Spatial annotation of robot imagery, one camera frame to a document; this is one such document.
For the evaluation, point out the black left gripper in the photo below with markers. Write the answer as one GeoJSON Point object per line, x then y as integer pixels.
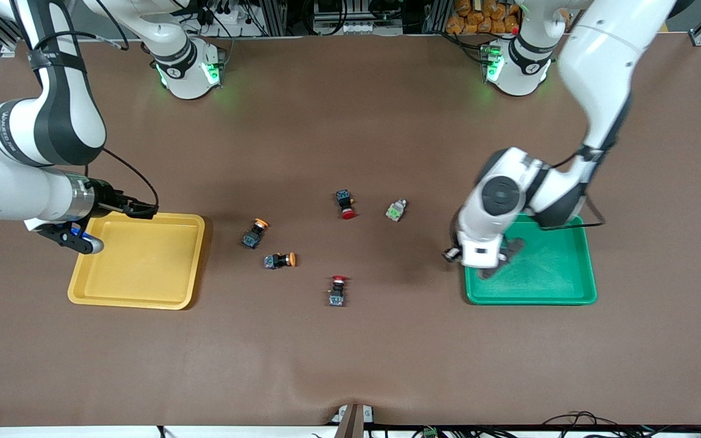
{"type": "Point", "coordinates": [448, 254]}

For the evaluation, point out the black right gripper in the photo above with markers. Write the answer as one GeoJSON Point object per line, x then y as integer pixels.
{"type": "Point", "coordinates": [107, 197]}

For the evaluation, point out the yellow-orange push button switch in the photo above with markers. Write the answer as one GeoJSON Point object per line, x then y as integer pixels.
{"type": "Point", "coordinates": [252, 237]}
{"type": "Point", "coordinates": [277, 261]}

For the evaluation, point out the green white push button switch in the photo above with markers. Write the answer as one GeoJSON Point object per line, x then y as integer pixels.
{"type": "Point", "coordinates": [395, 211]}

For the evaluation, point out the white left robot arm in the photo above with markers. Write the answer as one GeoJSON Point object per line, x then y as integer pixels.
{"type": "Point", "coordinates": [600, 67]}

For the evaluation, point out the green plastic tray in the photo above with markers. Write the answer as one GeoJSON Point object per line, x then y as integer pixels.
{"type": "Point", "coordinates": [557, 274]}

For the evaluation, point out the yellow plastic tray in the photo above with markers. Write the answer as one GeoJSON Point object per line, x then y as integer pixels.
{"type": "Point", "coordinates": [143, 267]}

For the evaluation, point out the brown table cover mat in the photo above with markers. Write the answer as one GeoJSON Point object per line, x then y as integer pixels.
{"type": "Point", "coordinates": [350, 353]}

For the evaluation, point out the green terminal connector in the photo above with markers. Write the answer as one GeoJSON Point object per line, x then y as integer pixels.
{"type": "Point", "coordinates": [429, 433]}

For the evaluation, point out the orange packaged goods pile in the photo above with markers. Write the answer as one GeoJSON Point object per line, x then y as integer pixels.
{"type": "Point", "coordinates": [478, 21]}

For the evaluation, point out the white power strip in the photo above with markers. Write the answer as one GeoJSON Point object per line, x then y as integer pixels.
{"type": "Point", "coordinates": [356, 28]}

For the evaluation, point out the red push button switch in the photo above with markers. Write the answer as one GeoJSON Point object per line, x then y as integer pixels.
{"type": "Point", "coordinates": [344, 199]}
{"type": "Point", "coordinates": [337, 295]}

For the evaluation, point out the aluminium frame upright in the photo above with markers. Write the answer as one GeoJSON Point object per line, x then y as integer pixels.
{"type": "Point", "coordinates": [434, 15]}
{"type": "Point", "coordinates": [274, 15]}

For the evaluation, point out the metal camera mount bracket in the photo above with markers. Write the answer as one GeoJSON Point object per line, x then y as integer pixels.
{"type": "Point", "coordinates": [353, 423]}

